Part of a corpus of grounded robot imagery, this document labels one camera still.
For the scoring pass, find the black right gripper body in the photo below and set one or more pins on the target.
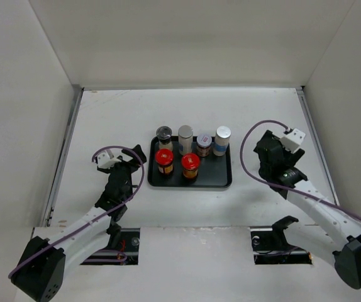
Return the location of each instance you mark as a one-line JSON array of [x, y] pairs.
[[294, 158]]

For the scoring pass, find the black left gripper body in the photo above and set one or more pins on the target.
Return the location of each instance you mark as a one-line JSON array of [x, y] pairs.
[[128, 167]]

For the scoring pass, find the silver lid blue label bottle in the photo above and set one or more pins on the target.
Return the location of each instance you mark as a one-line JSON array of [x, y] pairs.
[[221, 140]]

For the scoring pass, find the clear lid pepper grinder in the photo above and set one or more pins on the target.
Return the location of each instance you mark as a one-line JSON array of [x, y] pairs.
[[164, 136]]

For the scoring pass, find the red lid orange sauce jar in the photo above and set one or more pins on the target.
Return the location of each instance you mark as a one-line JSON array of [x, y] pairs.
[[190, 165]]

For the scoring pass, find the small white red label jar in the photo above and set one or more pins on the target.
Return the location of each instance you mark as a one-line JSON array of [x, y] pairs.
[[203, 145]]

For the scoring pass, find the silver lid white shaker bottle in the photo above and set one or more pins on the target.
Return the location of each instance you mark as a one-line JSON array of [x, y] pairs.
[[185, 139]]

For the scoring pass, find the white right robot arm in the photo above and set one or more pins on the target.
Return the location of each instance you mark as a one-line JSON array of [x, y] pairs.
[[338, 241]]

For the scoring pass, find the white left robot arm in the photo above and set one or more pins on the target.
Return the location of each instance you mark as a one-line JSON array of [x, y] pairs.
[[45, 262]]

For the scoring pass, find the black rectangular tray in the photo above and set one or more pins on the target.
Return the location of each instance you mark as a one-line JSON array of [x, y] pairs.
[[213, 173]]

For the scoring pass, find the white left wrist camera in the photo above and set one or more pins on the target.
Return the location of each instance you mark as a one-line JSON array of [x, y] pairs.
[[105, 159]]

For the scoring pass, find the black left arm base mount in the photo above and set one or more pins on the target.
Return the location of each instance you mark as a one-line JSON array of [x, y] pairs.
[[122, 249]]

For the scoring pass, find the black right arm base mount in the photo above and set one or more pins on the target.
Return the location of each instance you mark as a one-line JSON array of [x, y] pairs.
[[270, 246]]

